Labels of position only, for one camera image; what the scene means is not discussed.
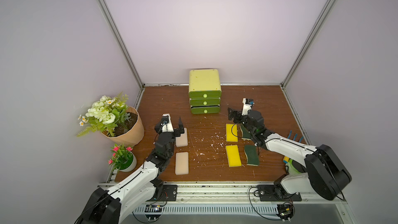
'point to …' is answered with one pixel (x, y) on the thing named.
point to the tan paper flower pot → (130, 130)
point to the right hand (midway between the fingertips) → (236, 105)
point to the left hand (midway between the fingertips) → (173, 117)
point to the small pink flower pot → (123, 158)
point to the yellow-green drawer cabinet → (204, 91)
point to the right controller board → (285, 211)
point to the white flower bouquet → (105, 114)
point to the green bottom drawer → (205, 110)
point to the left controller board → (153, 212)
